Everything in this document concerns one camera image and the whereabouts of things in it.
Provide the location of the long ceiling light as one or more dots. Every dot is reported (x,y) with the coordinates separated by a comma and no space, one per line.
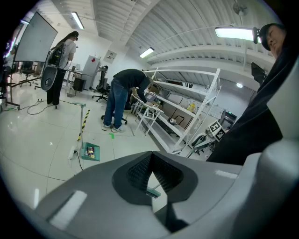
(77,20)
(146,52)
(233,33)

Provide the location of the white tape roll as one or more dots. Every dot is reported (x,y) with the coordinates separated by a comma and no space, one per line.
(172,121)

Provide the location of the yellow and purple can trash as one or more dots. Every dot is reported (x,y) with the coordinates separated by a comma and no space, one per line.
(91,155)

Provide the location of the grey machine with green light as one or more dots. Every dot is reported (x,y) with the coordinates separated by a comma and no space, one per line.
(227,117)

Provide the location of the ceiling fan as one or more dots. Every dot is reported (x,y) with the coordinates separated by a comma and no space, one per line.
(240,8)

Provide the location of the black office chair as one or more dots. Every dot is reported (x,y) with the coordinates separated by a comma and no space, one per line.
(27,70)

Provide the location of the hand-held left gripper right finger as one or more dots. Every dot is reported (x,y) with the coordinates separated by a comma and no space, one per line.
(210,186)

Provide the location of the small screen on table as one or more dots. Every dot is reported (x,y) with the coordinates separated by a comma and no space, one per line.
(150,96)

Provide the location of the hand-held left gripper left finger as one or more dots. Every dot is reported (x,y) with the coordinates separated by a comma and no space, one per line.
(98,198)

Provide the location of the white wall panel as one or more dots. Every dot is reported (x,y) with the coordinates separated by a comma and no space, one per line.
(110,56)

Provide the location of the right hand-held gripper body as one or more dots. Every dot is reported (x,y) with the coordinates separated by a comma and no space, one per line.
(217,130)

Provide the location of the person's head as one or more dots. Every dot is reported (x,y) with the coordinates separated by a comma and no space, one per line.
(273,39)

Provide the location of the yellow bottle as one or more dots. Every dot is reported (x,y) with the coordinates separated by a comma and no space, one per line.
(191,107)

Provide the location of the black chest monitor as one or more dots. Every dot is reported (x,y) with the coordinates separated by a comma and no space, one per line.
(258,71)

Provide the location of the person's black shirt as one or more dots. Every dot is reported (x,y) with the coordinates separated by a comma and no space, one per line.
(252,126)

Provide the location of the black bin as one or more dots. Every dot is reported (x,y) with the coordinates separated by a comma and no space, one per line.
(79,84)

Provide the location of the white cabinet with red tag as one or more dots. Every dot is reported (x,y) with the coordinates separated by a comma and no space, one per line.
(91,70)

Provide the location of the large whiteboard on stand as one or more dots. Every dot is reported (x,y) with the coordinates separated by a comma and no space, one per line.
(35,39)

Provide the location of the white power strip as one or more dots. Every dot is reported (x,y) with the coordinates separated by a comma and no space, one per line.
(71,152)

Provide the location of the white metal shelving rack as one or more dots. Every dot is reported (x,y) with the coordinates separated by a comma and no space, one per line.
(187,93)

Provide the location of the white folding table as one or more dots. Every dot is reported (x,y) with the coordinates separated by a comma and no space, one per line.
(149,109)

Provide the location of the black head-mounted camera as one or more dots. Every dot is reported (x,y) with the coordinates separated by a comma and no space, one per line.
(256,35)

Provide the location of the grey office chair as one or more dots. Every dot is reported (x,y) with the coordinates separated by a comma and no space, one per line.
(102,81)

